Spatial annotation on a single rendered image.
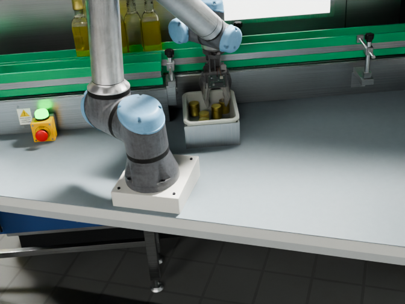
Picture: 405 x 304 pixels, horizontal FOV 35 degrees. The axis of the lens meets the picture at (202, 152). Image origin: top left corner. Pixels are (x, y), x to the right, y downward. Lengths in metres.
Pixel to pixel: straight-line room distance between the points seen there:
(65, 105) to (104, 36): 0.54
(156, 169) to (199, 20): 0.40
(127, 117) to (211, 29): 0.33
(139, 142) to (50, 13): 0.85
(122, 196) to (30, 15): 0.89
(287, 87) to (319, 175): 0.49
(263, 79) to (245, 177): 0.48
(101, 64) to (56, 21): 0.70
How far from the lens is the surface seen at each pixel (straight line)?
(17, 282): 2.78
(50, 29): 2.37
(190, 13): 1.65
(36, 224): 2.44
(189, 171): 1.76
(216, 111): 2.08
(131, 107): 1.63
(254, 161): 1.89
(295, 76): 2.21
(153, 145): 1.64
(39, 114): 2.10
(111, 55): 1.66
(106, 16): 1.63
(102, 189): 1.84
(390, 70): 2.29
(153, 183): 1.68
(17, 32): 2.39
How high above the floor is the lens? 1.75
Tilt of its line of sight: 31 degrees down
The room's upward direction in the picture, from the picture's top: 4 degrees counter-clockwise
